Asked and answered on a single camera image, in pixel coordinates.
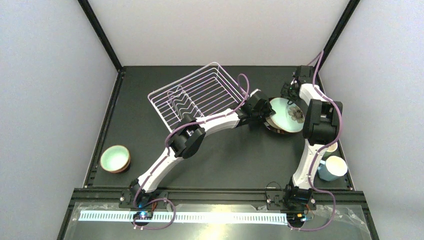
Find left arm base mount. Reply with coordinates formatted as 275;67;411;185
120;189;177;231

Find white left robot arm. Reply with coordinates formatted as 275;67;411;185
129;89;275;208

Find blue ceramic mug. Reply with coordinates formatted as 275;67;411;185
317;156;348;182

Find black left frame post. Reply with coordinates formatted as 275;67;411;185
78;0;123;72

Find mint green flower plate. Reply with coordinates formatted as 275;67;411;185
269;97;305;131

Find black frame post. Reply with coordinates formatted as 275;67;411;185
318;0;360;71
78;0;123;72

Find white slotted cable duct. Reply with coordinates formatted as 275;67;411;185
77;210;287;225

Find white wire dish rack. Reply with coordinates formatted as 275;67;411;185
147;62;246;132

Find black right frame post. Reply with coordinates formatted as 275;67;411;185
318;0;360;71

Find mint green brown bowl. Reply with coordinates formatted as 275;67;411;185
100;145;131;173

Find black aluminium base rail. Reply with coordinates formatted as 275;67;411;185
57;186;379;240

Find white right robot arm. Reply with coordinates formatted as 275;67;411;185
280;65;343;209

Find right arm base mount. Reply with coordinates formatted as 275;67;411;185
264;181;314;228

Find green ceramic mug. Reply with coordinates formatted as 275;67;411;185
323;142;338;158

